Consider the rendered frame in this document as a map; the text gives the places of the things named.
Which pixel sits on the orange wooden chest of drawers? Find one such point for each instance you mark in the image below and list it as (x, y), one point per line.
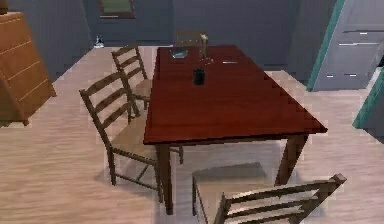
(20, 66)

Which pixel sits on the small black cup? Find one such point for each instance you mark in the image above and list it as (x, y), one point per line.
(199, 76)

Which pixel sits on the framed green wall picture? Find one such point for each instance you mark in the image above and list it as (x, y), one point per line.
(116, 8)

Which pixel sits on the blue-grey glass bowl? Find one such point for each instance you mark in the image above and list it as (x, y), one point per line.
(180, 52)

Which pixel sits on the red-brown wooden dining table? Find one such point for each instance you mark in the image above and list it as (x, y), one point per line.
(230, 100)

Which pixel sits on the brown wooden slat chair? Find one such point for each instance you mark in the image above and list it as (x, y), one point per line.
(126, 133)
(260, 200)
(186, 38)
(133, 71)

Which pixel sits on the grey cabinet with drawers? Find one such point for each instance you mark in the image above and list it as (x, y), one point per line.
(353, 46)

